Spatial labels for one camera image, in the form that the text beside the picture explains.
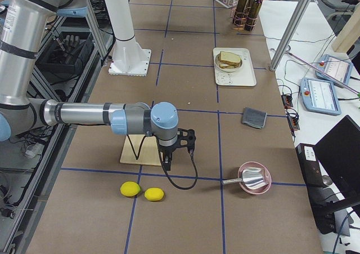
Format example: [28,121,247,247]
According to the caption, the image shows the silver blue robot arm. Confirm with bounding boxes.
[1,0,180,168]

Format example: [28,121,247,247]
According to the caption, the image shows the pink bowl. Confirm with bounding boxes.
[238,162,272,194]

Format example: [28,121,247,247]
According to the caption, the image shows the white round plate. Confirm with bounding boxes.
[214,51,242,73]

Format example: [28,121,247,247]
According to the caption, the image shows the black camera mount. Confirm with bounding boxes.
[177,128,196,154]

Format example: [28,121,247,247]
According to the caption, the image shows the black laptop monitor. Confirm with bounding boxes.
[312,115,359,234]

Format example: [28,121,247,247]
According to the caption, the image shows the yellow lemon left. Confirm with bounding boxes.
[120,181,141,197]

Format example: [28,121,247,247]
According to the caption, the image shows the grabber stick tool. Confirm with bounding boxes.
[285,49,359,96]

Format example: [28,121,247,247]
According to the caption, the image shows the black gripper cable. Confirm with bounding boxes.
[159,149,199,189]

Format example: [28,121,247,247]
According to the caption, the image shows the white rectangular tray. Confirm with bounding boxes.
[213,47,257,87]

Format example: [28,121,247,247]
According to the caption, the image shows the black equipment box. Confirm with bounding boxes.
[296,143,324,188]

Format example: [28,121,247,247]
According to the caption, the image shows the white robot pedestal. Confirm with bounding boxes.
[105,0,151,76]

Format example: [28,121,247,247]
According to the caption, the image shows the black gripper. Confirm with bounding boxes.
[158,145,177,171]

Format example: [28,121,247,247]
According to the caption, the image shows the blue teach pendant far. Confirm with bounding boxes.
[314,54,353,85]

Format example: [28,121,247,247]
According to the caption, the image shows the silver metal scoop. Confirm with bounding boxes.
[222,167,269,190]

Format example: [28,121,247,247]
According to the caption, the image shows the wooden cutting board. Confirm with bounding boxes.
[120,135,161,167]

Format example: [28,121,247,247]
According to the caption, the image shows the yellow lemon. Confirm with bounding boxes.
[120,181,141,197]
[144,188,165,202]

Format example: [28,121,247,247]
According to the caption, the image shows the grey folded cloth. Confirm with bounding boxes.
[241,107,267,129]

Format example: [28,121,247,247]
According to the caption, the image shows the dark green wine bottle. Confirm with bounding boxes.
[244,0,261,31]

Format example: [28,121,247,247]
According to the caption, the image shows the yellow lemon right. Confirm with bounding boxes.
[144,188,165,202]

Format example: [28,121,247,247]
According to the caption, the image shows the blue teach pendant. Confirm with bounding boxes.
[300,78,341,115]
[314,54,353,85]

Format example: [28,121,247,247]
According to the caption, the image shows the blue teach pendant near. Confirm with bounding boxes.
[300,78,341,115]

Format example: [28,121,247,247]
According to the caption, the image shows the aluminium frame post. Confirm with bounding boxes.
[269,0,311,72]

